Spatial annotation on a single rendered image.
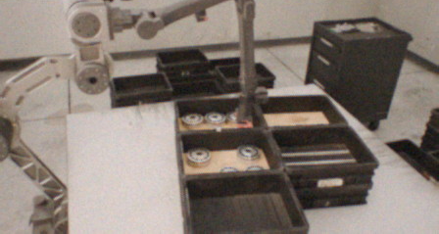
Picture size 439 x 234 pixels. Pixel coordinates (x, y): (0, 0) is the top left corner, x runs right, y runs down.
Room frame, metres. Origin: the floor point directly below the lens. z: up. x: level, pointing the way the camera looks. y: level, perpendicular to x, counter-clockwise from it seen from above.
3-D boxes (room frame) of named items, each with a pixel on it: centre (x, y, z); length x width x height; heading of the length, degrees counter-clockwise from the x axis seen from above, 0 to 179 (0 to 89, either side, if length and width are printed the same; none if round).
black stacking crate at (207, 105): (1.65, 0.01, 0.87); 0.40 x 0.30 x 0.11; 100
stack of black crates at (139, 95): (2.58, 0.57, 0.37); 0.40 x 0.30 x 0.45; 110
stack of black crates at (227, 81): (2.86, -0.19, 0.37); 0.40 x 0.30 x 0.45; 110
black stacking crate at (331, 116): (1.71, -0.39, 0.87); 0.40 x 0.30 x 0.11; 100
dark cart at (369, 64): (3.13, -1.09, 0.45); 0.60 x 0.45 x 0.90; 110
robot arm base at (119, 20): (1.38, 0.37, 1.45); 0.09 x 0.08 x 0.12; 20
